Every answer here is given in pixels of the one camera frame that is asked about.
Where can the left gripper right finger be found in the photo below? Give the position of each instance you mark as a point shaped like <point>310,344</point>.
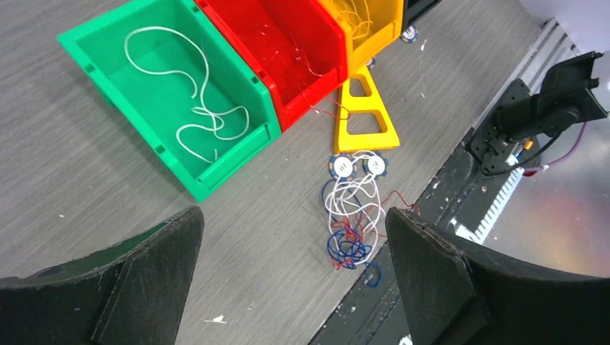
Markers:
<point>455,291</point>

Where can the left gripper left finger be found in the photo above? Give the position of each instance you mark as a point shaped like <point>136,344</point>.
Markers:
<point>133,292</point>

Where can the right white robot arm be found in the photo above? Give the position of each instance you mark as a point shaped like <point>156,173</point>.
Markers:
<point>573,91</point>

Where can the poker chip bottom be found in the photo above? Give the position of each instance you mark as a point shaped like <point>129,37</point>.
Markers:
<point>376,165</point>

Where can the poker chip lower left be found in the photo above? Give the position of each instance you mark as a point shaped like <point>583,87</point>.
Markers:
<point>342,168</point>

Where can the green plastic bin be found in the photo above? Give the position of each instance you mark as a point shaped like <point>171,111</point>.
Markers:
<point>181,85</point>

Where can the poker chip under yellow bin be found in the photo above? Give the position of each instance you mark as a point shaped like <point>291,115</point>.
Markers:
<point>371,63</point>

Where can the poker chip near black bin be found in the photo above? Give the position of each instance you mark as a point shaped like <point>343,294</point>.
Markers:
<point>410,34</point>

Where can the yellow plastic bin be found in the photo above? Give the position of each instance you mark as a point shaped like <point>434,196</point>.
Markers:
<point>369,26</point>

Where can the black plastic bin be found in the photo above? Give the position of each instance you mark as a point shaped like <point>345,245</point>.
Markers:
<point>414,9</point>

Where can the red plastic bin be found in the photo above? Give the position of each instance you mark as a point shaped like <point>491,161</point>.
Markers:
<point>294,47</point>

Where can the slotted aluminium rail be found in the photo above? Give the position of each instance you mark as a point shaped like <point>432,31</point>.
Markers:
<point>482,207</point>

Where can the yellow triangular plastic bracket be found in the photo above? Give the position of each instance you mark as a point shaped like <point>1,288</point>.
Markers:
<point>363,123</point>

